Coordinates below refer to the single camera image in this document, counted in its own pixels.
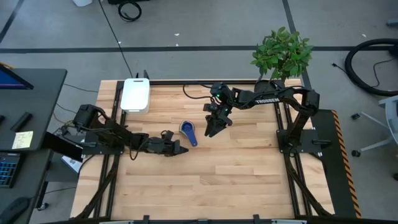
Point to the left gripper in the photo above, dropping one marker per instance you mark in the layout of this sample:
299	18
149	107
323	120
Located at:
161	147

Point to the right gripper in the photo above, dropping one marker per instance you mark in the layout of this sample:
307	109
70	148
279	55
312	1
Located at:
219	116

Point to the navy blue measuring cup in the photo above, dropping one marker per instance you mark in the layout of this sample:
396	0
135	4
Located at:
186	127

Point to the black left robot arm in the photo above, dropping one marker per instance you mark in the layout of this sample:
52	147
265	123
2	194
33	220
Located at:
115	133

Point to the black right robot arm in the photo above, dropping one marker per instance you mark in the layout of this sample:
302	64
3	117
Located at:
273	100

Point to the white plastic basket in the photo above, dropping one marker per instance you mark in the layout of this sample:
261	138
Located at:
135	96

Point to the green potted plant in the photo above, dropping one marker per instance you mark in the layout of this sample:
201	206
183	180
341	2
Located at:
283	53

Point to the black side plate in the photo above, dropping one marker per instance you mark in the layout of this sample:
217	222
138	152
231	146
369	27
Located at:
62	147

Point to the black hazard striped platform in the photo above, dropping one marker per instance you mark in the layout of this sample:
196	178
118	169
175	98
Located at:
329	174

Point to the black desk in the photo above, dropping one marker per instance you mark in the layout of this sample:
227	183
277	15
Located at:
40	93

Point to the yellow sticky note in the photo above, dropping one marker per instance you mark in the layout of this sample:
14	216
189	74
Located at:
22	140

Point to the black marker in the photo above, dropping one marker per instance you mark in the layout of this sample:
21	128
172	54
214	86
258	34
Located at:
21	122

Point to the backlit keyboard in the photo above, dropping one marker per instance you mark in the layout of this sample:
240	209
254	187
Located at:
9	169

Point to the white bin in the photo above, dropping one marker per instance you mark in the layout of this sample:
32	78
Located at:
82	2

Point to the grey office chair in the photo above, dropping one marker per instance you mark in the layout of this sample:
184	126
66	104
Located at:
392	115

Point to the black computer mouse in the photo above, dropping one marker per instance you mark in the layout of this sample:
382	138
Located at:
14	210

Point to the blue lit monitor screen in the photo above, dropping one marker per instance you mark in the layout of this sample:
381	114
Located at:
12	79

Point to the grey floor object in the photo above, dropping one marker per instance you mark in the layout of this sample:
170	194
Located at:
392	22

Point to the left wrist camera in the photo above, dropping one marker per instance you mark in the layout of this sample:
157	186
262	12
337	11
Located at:
167	135

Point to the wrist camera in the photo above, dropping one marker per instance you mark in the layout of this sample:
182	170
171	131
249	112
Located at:
211	108
167	135

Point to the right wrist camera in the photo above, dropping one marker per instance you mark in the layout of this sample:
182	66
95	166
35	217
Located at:
211	108

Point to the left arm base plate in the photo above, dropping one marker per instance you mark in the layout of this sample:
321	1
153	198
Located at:
119	149

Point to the black aluminium table frame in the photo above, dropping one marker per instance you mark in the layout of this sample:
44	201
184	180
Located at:
174	82

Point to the black frame clamp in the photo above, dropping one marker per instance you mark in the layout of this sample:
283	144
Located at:
256	219
146	219

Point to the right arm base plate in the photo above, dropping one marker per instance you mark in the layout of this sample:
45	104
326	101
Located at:
311	141

